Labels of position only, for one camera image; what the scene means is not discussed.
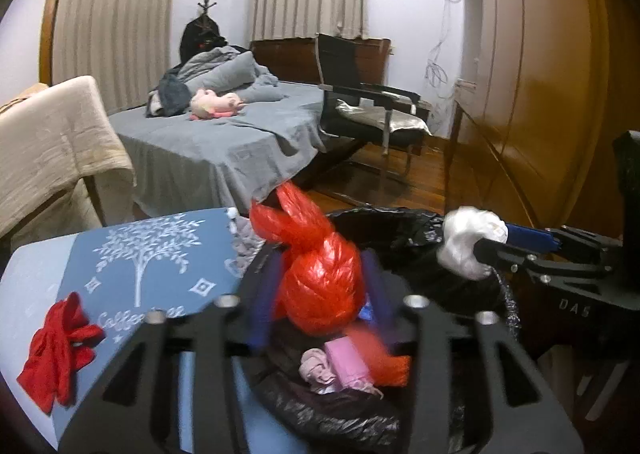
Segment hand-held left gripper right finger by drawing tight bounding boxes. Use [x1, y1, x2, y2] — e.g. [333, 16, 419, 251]
[361, 253, 584, 454]

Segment pink plush toy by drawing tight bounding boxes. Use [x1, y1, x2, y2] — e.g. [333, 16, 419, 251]
[189, 88, 249, 123]

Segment wooden headboard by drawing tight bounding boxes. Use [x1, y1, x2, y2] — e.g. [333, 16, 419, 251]
[249, 37, 392, 88]

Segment grey duvet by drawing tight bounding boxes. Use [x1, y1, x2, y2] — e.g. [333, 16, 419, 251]
[172, 46, 287, 105]

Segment pink paper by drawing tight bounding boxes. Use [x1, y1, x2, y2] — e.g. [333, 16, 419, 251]
[299, 348, 343, 391]

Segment grey pillow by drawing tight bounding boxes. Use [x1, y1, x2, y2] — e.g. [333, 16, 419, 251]
[197, 54, 257, 93]

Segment pink plastic packet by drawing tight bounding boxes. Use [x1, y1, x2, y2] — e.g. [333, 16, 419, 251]
[325, 338, 373, 388]

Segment black chair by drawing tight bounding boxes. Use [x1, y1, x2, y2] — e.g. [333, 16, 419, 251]
[315, 34, 434, 181]

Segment blue tree-print tablecloth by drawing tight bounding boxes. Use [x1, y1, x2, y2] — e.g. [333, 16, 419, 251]
[0, 208, 262, 454]

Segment hanging white cables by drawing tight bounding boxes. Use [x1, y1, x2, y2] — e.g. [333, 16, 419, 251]
[424, 0, 469, 90]

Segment bin with black trash bag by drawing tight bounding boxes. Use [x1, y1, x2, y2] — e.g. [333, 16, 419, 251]
[240, 206, 524, 454]

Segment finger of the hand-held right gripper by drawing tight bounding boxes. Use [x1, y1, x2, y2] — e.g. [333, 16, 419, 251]
[472, 239, 614, 287]
[502, 221, 622, 261]

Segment wooden furniture frame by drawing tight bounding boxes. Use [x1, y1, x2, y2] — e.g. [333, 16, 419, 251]
[82, 174, 109, 228]

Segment beige towel on chair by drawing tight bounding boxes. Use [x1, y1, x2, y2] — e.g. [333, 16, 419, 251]
[0, 75, 138, 245]

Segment red cloth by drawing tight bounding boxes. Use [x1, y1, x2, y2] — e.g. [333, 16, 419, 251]
[16, 291, 107, 416]

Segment red plastic bag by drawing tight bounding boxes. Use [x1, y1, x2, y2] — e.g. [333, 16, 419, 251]
[249, 181, 364, 335]

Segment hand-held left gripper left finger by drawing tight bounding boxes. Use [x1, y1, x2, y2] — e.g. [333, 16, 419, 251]
[60, 251, 284, 454]

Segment bed with grey sheet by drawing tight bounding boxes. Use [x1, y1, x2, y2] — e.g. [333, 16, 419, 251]
[107, 81, 362, 221]

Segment dark grey clothing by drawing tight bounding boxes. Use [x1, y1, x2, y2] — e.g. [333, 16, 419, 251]
[146, 74, 194, 118]

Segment dark coat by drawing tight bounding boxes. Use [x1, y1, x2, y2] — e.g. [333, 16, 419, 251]
[179, 14, 229, 66]

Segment wooden wardrobe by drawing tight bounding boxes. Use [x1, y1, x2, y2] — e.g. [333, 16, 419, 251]
[442, 0, 640, 245]

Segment silver seat cushion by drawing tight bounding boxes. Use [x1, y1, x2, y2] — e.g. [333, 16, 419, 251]
[334, 100, 432, 138]

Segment white plastic bag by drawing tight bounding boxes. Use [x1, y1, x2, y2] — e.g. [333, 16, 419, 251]
[436, 206, 510, 281]

